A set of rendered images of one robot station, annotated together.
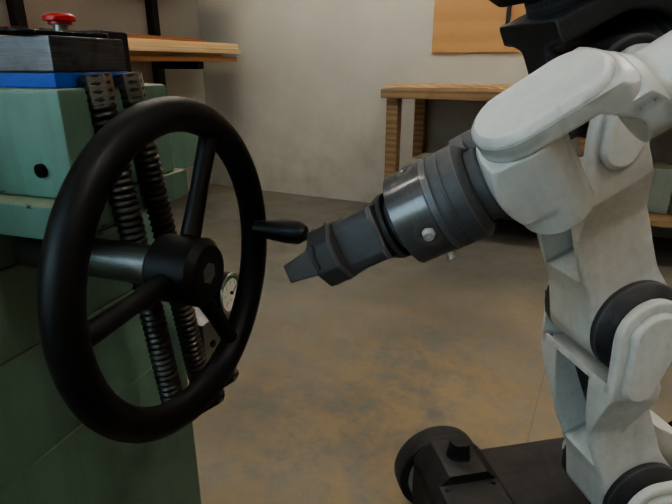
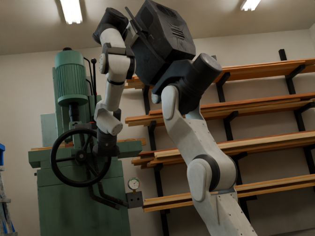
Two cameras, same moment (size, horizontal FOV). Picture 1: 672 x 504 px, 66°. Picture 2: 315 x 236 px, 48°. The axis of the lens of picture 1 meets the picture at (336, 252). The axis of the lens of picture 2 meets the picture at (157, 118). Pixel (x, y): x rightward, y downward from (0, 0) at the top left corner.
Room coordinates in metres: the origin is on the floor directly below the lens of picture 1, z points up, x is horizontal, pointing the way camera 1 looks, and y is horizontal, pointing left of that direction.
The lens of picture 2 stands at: (-0.21, -1.46, 0.52)
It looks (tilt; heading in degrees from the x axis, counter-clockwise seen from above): 14 degrees up; 55
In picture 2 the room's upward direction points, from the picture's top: 9 degrees counter-clockwise
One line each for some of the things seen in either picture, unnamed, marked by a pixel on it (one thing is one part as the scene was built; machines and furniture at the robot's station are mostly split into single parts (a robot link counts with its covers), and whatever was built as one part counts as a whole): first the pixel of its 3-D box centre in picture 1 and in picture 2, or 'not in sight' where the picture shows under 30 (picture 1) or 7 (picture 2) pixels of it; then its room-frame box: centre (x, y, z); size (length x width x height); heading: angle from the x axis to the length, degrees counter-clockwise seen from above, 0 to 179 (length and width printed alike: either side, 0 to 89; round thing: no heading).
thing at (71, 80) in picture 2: not in sight; (71, 79); (0.53, 0.45, 1.35); 0.18 x 0.18 x 0.31
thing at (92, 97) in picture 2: not in sight; (95, 107); (0.74, 0.61, 1.23); 0.09 x 0.08 x 0.15; 71
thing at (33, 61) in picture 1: (61, 53); (86, 128); (0.51, 0.25, 0.99); 0.13 x 0.11 x 0.06; 161
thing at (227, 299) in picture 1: (221, 296); (133, 185); (0.71, 0.17, 0.65); 0.06 x 0.04 x 0.08; 161
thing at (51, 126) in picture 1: (68, 134); (86, 141); (0.51, 0.26, 0.91); 0.15 x 0.14 x 0.09; 161
